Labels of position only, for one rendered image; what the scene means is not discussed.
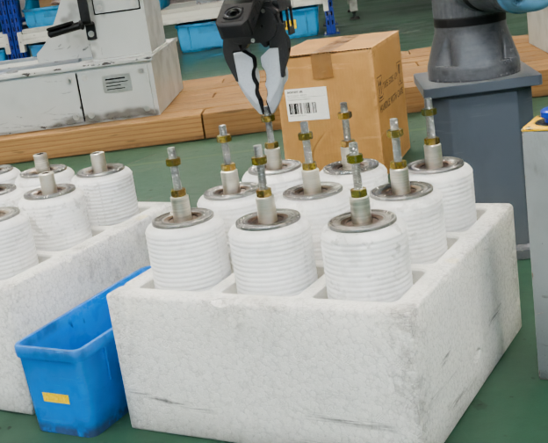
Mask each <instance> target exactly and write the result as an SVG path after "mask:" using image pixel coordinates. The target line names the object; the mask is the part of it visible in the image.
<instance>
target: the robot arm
mask: <svg viewBox="0 0 548 443"><path fill-rule="evenodd" d="M287 7H289V11H290V18H291V24H292V25H290V22H289V15H288V9H287ZM546 7H548V0H432V10H433V19H434V29H435V34H434V39H433V42H432V47H431V50H430V55H429V62H428V79H429V80H430V81H431V82H435V83H465V82H475V81H482V80H488V79H494V78H498V77H503V76H509V75H512V74H515V73H517V72H519V71H520V70H521V61H520V55H519V54H518V51H517V49H516V45H515V42H514V41H513V38H512V36H511V34H510V31H509V29H508V26H507V20H506V12H510V13H514V14H522V13H526V12H532V11H540V10H542V9H544V8H546ZM283 10H285V15H286V22H285V21H284V20H283V14H282V11H283ZM286 23H287V29H288V34H287V33H286V30H285V28H286ZM215 24H216V26H217V28H218V31H219V34H220V37H221V38H222V39H223V54H224V57H225V60H226V62H227V65H228V67H229V68H230V70H231V72H232V74H233V76H234V79H235V81H236V82H237V83H238V84H239V86H240V87H241V89H242V92H243V93H244V95H245V96H246V98H247V99H248V101H249V102H250V104H252V105H253V107H254V108H255V109H256V110H257V111H258V112H259V113H260V114H264V113H263V111H264V109H263V99H262V97H261V95H260V92H259V83H260V75H259V70H258V68H257V63H256V57H255V56H254V55H253V54H251V50H250V48H249V45H250V44H253V43H261V44H262V45H263V46H264V47H268V46H270V48H269V49H268V50H267V51H266V52H265V53H264V54H263V55H262V56H261V63H262V67H263V69H264V70H265V73H266V81H265V87H266V89H267V91H268V93H267V100H266V103H267V106H268V107H269V110H270V113H274V112H275V111H276V110H277V108H278V105H279V103H280V100H281V98H282V95H283V91H284V87H285V83H286V81H287V79H288V69H287V63H288V60H289V57H290V53H291V41H290V37H289V35H291V34H294V33H295V29H294V23H293V15H292V3H291V0H224V1H223V4H222V6H221V8H220V13H219V15H218V17H217V19H216V22H215Z"/></svg>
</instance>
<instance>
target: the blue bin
mask: <svg viewBox="0 0 548 443"><path fill-rule="evenodd" d="M150 268H152V267H151V265H148V266H144V267H142V268H140V269H138V270H137V271H135V272H133V273H131V274H129V275H128V276H126V277H125V278H123V279H122V280H119V281H118V282H116V283H114V284H113V285H111V286H109V287H108V288H106V289H105V290H103V291H101V292H100V293H98V294H96V295H94V296H92V297H91V298H89V299H88V300H87V301H84V302H83V303H81V304H79V305H78V306H76V307H74V308H73V309H71V310H69V311H68V312H66V313H64V314H63V315H61V316H59V317H57V318H55V319H54V320H53V321H51V322H50V323H47V324H46V325H44V326H42V327H41V328H39V329H37V330H36V331H34V332H33V333H31V334H29V335H28V336H26V337H24V338H22V339H20V340H19V341H18V342H17V343H16V344H15V345H14V348H15V353H16V355H17V356H18V358H20V359H21V363H22V366H23V369H24V372H25V378H26V381H27V385H28V388H29V391H30V394H31V398H32V403H33V406H34V409H35V413H36V416H37V419H38V422H39V426H40V429H41V431H44V432H55V433H60V434H67V435H73V436H79V437H85V438H93V437H96V436H98V435H99V434H101V433H102V432H104V431H105V430H106V429H108V428H109V427H110V426H111V425H113V424H114V423H115V422H117V421H118V420H119V419H120V418H122V417H123V416H124V415H126V414H127V412H128V411H129V410H128V406H127V401H126V392H125V388H124V383H123V379H122V374H121V370H120V365H119V356H118V352H117V347H116V343H115V338H114V334H113V329H112V320H111V316H110V311H109V307H108V302H107V298H106V296H107V295H108V294H109V293H110V292H112V291H113V290H115V289H117V288H118V287H123V286H124V285H125V284H126V283H127V282H128V281H130V280H132V279H134V278H135V277H137V276H139V275H140V274H142V273H144V272H145V271H147V270H148V269H150Z"/></svg>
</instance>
